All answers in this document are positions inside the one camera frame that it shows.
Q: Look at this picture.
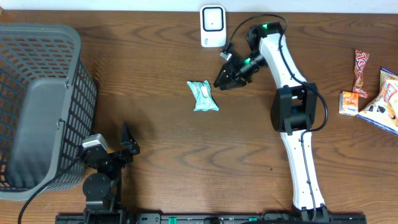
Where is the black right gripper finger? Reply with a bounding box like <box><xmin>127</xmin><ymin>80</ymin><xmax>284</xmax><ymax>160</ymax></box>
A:
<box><xmin>213</xmin><ymin>63</ymin><xmax>231</xmax><ymax>88</ymax></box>
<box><xmin>219</xmin><ymin>79</ymin><xmax>247</xmax><ymax>90</ymax></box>

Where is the teal wet wipes pack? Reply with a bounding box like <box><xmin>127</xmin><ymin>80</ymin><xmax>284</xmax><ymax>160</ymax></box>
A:
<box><xmin>187</xmin><ymin>80</ymin><xmax>219</xmax><ymax>111</ymax></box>

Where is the orange tissue pack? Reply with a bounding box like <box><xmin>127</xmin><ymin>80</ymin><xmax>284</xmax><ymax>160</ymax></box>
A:
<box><xmin>339</xmin><ymin>91</ymin><xmax>359</xmax><ymax>116</ymax></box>

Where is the red Top chocolate bar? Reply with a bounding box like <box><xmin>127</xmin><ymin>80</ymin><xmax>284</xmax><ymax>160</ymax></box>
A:
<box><xmin>353</xmin><ymin>50</ymin><xmax>369</xmax><ymax>98</ymax></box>

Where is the yellow white snack bag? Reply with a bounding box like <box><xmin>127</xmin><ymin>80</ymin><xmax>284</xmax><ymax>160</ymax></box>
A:
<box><xmin>357</xmin><ymin>68</ymin><xmax>397</xmax><ymax>135</ymax></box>

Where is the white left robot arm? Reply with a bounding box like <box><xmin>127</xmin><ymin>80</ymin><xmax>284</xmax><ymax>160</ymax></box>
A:
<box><xmin>78</xmin><ymin>123</ymin><xmax>140</xmax><ymax>224</ymax></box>

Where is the grey plastic shopping basket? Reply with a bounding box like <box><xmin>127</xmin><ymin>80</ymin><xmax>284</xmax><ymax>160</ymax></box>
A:
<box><xmin>1</xmin><ymin>23</ymin><xmax>97</xmax><ymax>201</ymax></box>

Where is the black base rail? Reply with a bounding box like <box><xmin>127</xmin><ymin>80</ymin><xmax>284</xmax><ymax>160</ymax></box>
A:
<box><xmin>55</xmin><ymin>213</ymin><xmax>367</xmax><ymax>224</ymax></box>

